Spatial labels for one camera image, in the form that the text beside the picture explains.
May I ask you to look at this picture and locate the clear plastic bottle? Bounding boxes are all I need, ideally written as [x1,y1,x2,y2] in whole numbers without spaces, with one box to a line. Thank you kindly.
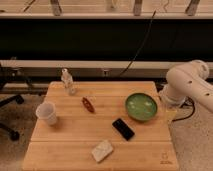
[61,68,75,95]

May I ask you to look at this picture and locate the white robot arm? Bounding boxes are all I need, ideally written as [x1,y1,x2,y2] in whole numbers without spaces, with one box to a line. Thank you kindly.
[159,60,213,113]

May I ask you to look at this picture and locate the black smartphone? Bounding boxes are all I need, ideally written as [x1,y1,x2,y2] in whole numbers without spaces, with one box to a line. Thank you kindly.
[112,118,135,140]

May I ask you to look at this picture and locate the white sponge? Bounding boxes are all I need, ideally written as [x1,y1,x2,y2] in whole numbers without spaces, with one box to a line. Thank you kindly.
[91,140,114,163]

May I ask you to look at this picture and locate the green bowl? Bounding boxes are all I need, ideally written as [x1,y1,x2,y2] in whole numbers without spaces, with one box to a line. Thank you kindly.
[125,93,158,122]

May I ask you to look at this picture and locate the black hanging cable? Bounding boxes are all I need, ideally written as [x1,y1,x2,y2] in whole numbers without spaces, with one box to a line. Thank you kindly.
[118,9,157,77]

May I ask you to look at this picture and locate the black floor cable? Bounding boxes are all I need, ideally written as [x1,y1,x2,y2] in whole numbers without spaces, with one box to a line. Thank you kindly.
[172,98,196,123]

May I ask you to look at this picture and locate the white plastic cup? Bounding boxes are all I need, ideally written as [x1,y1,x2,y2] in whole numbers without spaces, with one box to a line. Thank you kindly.
[35,102,57,125]

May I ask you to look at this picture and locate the black office chair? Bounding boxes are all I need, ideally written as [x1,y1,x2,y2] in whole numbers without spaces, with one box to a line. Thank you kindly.
[0,64,24,141]

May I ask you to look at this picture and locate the red chili pepper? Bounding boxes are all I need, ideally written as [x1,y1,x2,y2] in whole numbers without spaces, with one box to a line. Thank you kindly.
[82,97,95,113]

